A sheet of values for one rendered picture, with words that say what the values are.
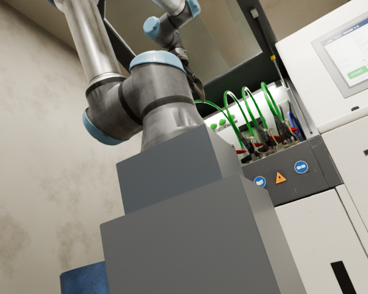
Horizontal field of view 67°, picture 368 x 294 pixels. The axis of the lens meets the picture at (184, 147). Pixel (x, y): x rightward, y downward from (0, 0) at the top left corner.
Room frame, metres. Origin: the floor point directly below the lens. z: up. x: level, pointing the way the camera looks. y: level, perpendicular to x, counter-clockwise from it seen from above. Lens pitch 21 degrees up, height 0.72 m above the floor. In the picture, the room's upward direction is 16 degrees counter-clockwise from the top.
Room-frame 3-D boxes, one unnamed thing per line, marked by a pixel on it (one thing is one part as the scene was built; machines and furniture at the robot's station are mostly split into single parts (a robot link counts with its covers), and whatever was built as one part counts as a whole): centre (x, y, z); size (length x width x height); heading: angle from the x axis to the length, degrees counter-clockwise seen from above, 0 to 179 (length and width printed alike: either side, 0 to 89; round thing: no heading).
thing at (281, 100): (1.34, -0.54, 1.20); 0.13 x 0.03 x 0.31; 64
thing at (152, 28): (0.84, -0.04, 1.53); 0.11 x 0.11 x 0.08; 60
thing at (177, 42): (0.93, -0.07, 1.53); 0.09 x 0.08 x 0.11; 150
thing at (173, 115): (0.52, 0.01, 0.95); 0.15 x 0.15 x 0.10
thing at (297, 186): (1.00, -0.10, 0.87); 0.62 x 0.04 x 0.16; 64
